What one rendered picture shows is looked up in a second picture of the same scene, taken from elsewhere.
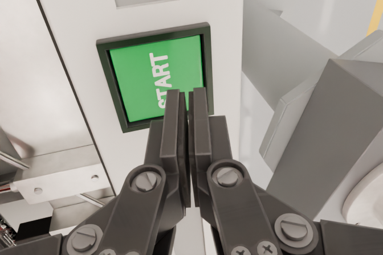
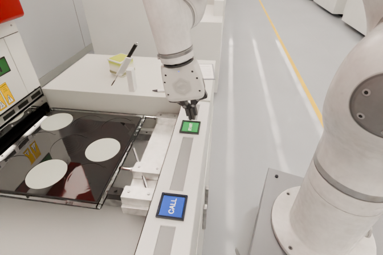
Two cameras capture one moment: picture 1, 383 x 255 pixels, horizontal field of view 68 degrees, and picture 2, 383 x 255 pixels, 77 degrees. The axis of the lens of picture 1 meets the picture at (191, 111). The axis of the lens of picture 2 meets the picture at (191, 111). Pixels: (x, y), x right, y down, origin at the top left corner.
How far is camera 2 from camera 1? 69 cm
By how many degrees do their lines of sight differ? 93
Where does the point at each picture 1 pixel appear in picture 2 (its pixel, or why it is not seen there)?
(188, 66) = (195, 126)
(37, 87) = (158, 152)
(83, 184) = (152, 169)
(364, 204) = (282, 221)
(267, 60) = not seen: outside the picture
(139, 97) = (185, 127)
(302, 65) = not seen: hidden behind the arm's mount
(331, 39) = not seen: outside the picture
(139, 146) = (180, 137)
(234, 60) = (204, 128)
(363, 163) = (267, 192)
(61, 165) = (150, 165)
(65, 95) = (162, 156)
